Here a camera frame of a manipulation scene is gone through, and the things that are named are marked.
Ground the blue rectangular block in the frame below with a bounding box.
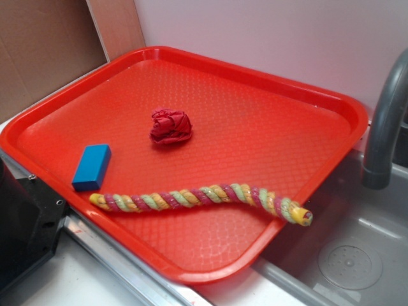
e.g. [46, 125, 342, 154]
[71, 144, 112, 192]

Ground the grey sink basin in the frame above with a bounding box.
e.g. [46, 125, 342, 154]
[252, 138, 407, 305]

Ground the crumpled red cloth ball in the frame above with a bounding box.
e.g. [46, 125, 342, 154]
[149, 108, 193, 145]

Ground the red plastic tray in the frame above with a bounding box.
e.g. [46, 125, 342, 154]
[1, 47, 368, 284]

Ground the brown cardboard panel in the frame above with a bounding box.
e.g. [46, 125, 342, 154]
[1, 1, 145, 122]

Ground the multicolored twisted rope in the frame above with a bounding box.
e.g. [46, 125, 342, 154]
[89, 182, 314, 227]

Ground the grey sink faucet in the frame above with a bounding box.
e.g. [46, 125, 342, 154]
[361, 50, 407, 189]

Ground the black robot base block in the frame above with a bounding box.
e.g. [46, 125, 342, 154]
[1, 161, 67, 295]

